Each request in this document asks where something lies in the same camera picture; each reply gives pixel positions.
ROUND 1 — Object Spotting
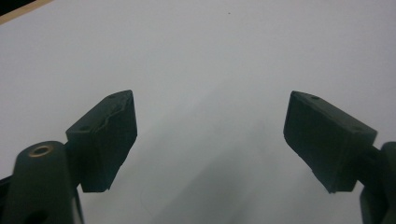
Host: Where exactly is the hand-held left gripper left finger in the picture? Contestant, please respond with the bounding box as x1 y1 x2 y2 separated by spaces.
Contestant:
64 89 138 193

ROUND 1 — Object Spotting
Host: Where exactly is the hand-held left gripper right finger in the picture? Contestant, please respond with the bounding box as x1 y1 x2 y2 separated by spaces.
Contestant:
283 90 378 194

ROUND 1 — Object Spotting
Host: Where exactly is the white board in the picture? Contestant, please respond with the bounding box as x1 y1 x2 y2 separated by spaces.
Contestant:
0 0 396 224

